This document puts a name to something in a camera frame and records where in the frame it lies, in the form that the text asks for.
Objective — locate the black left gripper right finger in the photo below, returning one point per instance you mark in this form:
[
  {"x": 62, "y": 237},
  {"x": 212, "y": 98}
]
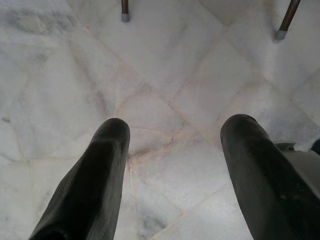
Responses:
[{"x": 260, "y": 180}]

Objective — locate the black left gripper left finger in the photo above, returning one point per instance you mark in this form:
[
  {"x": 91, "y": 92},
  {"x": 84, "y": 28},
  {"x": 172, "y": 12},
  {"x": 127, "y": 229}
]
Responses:
[{"x": 92, "y": 180}]

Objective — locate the grey robot leg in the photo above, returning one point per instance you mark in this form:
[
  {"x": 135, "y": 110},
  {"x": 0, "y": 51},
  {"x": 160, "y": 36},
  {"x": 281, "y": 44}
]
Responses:
[{"x": 305, "y": 170}]

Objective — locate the brown chair leg grey cap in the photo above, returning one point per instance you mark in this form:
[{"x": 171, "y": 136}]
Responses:
[
  {"x": 287, "y": 20},
  {"x": 124, "y": 10}
]

